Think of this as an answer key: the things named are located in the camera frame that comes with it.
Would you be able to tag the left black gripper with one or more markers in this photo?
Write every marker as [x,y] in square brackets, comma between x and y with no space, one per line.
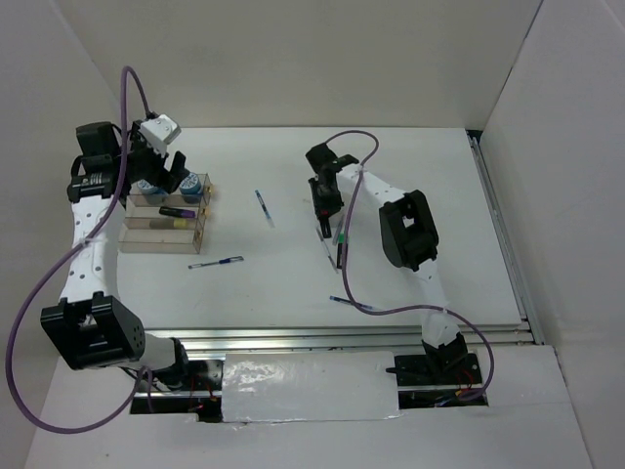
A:
[162,178]

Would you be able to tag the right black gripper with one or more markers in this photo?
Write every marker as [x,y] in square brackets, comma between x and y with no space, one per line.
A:
[320,206]

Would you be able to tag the blue slime jar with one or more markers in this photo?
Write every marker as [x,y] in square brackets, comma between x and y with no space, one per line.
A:
[146,188]
[191,188]

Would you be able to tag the green highlighter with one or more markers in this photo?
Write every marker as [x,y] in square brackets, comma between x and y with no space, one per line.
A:
[342,241]

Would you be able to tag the purple highlighter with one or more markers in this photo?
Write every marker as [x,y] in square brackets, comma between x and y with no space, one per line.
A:
[177,212]

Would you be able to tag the yellow highlighter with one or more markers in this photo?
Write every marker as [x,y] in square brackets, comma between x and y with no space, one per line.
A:
[168,224]

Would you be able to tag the blue pen bottom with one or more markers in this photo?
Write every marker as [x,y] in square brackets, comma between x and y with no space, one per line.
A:
[367,309]

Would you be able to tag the clear pen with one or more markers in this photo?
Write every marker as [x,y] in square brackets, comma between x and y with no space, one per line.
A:
[338,231]
[326,249]

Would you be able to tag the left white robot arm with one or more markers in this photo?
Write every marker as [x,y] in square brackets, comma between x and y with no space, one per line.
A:
[90,326]

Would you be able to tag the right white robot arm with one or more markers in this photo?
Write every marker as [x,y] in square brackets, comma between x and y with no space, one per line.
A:
[409,239]

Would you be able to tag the clear three-compartment organizer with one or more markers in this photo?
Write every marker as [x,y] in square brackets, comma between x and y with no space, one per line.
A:
[137,238]

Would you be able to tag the blue refill pen top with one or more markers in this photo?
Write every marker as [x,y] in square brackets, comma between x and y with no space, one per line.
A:
[265,209]

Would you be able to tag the blue pen near organizer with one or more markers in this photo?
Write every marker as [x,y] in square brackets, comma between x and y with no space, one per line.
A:
[225,261]

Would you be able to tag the white foam board cover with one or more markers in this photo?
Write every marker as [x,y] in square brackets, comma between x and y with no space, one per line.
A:
[309,387]

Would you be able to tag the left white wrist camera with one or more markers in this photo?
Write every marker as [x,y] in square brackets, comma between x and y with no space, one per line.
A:
[160,131]

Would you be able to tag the aluminium front rail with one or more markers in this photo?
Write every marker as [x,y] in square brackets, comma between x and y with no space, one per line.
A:
[206,342]

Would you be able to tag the aluminium rail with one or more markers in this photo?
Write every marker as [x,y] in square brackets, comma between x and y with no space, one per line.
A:
[522,296]
[206,342]

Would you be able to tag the aluminium right rail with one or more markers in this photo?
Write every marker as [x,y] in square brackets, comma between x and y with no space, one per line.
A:
[522,296]

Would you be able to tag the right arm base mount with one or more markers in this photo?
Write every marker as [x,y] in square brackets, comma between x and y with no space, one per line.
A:
[420,387]

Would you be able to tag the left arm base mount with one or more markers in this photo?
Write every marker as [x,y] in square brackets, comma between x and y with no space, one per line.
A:
[196,391]

